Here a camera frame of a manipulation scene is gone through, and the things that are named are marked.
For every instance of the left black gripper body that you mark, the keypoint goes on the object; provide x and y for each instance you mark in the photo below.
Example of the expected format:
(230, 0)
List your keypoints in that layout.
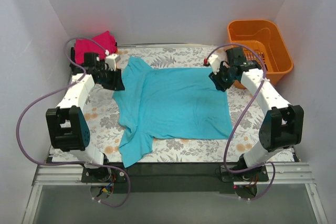
(113, 80)

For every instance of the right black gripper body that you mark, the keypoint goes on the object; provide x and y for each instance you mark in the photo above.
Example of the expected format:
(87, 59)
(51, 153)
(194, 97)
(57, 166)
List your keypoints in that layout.
(219, 80)

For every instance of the teal t shirt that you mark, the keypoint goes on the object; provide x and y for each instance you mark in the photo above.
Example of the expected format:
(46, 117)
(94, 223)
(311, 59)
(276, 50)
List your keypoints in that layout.
(168, 103)

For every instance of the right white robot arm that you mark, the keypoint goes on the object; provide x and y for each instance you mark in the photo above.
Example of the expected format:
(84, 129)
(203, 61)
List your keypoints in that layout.
(283, 122)

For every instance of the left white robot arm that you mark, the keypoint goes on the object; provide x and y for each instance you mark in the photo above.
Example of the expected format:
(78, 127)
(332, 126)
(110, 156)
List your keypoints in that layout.
(67, 126)

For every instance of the black folded t shirt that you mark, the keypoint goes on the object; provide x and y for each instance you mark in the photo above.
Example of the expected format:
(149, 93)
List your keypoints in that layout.
(72, 58)

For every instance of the pink folded t shirt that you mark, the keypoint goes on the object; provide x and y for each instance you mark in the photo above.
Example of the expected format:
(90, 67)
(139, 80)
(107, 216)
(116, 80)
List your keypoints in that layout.
(103, 44)

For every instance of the floral patterned table mat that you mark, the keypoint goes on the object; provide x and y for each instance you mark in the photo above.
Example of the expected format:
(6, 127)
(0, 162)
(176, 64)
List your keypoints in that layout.
(102, 114)

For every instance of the orange plastic basket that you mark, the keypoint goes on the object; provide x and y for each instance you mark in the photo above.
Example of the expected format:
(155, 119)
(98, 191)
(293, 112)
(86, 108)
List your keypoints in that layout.
(265, 39)

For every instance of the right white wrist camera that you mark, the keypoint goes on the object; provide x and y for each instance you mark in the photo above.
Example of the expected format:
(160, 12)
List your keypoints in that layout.
(214, 61)

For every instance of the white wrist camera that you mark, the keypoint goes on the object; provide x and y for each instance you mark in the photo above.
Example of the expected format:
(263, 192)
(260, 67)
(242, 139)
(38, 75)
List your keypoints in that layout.
(111, 60)
(214, 61)

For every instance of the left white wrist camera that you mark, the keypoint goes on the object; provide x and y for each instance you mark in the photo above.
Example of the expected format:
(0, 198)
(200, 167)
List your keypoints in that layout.
(111, 60)

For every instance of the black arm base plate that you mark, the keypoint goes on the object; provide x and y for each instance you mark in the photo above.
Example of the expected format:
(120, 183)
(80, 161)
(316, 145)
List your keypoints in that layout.
(176, 178)

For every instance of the aluminium frame rail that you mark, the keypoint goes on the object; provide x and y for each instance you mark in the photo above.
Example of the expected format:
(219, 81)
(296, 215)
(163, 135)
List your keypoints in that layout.
(286, 173)

